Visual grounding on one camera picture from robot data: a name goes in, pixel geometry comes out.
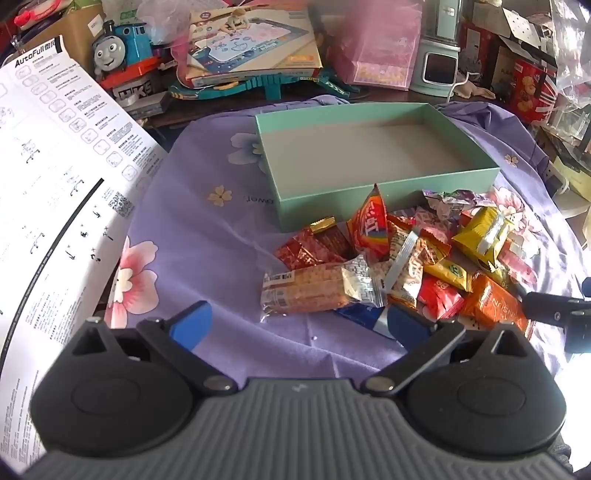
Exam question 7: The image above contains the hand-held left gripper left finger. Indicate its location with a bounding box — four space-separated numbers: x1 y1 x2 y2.
69 301 236 394

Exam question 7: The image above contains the long golden yellow snack packet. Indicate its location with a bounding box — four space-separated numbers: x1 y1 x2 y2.
422 258 481 292

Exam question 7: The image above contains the pink gift bag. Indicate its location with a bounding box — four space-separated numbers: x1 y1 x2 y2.
330 0 423 90

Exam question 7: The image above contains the clear plastic bag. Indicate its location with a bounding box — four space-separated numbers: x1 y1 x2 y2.
549 0 591 93
136 0 195 47

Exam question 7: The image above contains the pink white patterned snack packet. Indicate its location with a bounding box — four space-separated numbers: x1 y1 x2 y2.
413 208 451 245

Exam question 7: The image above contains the teal plastic toy track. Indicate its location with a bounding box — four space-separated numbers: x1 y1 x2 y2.
167 67 361 102

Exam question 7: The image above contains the plain orange snack packet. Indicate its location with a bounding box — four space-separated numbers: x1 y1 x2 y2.
461 272 536 340

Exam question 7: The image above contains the dark red box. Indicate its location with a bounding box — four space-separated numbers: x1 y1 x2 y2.
462 21 502 88

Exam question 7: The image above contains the red biscuit box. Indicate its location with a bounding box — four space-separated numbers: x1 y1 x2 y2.
510 59 561 123

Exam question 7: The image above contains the mint green cardboard box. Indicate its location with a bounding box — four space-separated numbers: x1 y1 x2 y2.
255 102 502 234

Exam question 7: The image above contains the shiny red patterned snack packet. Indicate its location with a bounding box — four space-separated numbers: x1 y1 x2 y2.
274 232 326 269

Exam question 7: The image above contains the orange white-striped snack packet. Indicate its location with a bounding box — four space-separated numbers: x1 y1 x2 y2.
387 220 452 308

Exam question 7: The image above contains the cream box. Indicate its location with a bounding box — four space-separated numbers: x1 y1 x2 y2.
547 154 591 217

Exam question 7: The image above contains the dark red gold-edged snack packet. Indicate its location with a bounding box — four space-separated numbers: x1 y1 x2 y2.
308 215 356 260

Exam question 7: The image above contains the red yellow-edged snack packet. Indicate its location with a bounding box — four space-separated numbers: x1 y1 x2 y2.
417 276 466 320

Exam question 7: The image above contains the red and white snack packet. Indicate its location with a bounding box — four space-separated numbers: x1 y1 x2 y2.
499 237 541 289

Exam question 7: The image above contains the beige crumpled cloth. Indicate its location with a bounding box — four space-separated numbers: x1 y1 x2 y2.
455 74 496 100

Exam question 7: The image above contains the blue toy train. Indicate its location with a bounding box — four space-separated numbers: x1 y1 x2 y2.
92 21 178 90

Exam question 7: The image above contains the colourful drawing mat toy box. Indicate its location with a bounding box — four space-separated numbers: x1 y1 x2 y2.
178 7 324 88

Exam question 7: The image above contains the mint green appliance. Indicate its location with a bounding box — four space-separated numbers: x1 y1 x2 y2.
410 0 465 97

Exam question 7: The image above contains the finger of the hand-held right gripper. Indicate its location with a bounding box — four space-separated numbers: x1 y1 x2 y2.
519 290 591 354

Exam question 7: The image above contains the purple floral cloth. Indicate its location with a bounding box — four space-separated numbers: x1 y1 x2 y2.
102 95 591 388

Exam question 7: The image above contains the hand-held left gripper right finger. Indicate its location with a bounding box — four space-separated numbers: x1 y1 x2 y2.
362 305 532 395

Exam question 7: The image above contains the white cable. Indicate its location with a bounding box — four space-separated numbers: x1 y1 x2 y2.
445 71 467 101

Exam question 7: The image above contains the clear-wrapped biscuit packet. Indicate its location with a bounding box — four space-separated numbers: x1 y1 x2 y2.
260 257 387 321

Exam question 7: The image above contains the purple silver snack packet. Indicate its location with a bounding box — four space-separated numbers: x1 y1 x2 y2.
421 188 492 220

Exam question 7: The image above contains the black box with white letters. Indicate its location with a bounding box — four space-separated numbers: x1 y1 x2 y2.
113 83 168 117

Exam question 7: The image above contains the brown cardboard box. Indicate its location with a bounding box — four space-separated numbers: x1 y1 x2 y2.
58 2 109 77

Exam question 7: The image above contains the white perforated card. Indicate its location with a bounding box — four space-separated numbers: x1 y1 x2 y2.
501 6 557 49

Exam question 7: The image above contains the yellow silver-striped snack packet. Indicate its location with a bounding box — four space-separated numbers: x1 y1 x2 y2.
451 206 517 275

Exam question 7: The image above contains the blue snack packet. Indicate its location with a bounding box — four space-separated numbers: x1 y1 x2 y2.
333 302 400 341

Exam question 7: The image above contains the white printed instruction sheet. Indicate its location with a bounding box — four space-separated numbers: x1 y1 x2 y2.
0 34 169 467

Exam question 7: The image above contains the orange-red rainbow candy packet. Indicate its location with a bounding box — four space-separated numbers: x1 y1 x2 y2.
346 183 392 261

